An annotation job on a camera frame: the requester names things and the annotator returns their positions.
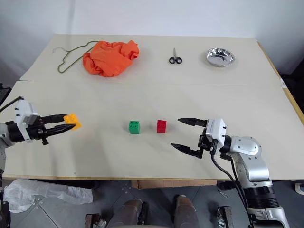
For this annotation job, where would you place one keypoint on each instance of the dark rounded brown shape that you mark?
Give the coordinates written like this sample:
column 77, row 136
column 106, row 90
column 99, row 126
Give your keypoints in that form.
column 186, row 211
column 128, row 213

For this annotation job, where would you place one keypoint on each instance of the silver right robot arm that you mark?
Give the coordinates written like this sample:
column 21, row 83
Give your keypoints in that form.
column 251, row 154

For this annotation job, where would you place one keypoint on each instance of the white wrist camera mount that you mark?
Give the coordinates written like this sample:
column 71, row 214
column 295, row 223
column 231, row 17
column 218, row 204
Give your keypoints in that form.
column 25, row 111
column 215, row 130

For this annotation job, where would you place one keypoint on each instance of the red toy brick cube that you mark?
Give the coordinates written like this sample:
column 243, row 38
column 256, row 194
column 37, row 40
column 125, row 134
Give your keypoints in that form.
column 161, row 126

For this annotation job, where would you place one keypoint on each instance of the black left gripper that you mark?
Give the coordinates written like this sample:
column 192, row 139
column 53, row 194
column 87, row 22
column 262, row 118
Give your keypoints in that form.
column 35, row 131

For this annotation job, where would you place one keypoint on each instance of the crumpled orange cloth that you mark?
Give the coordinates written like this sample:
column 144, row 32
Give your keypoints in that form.
column 109, row 58

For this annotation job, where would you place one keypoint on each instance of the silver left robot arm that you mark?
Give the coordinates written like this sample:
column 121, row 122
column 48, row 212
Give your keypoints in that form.
column 10, row 135

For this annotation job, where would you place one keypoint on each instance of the clear plastic bag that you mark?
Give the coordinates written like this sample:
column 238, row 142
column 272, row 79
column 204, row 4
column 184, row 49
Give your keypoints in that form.
column 31, row 193

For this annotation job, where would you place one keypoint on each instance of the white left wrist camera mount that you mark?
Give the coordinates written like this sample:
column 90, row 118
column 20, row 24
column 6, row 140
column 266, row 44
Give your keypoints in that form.
column 25, row 111

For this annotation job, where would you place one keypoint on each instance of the green toy brick cube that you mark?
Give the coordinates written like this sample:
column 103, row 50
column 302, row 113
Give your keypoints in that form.
column 134, row 127

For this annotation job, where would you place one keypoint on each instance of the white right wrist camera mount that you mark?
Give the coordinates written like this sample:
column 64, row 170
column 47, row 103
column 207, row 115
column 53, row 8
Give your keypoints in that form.
column 215, row 130

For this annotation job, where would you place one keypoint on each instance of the shiny steel bowl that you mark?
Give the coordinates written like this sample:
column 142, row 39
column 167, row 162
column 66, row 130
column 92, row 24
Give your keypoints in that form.
column 220, row 57

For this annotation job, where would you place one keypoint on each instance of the yellow toy brick cube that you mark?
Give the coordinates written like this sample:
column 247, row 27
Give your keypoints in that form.
column 74, row 121

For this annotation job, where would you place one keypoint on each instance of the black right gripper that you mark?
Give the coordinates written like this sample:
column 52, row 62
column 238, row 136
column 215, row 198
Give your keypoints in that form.
column 205, row 143

